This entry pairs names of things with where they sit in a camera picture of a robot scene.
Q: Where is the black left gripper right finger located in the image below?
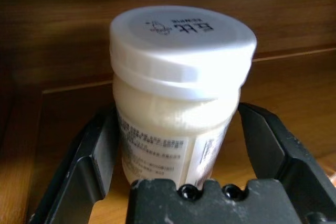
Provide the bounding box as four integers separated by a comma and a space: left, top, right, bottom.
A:
237, 102, 336, 224

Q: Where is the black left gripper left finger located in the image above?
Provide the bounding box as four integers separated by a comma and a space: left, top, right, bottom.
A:
28, 104, 119, 224

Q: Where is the white plastic bottle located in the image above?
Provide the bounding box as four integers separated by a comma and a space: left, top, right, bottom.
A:
109, 5, 258, 190

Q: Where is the brown wooden cabinet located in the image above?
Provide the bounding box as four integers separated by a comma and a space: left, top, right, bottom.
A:
0, 0, 336, 224

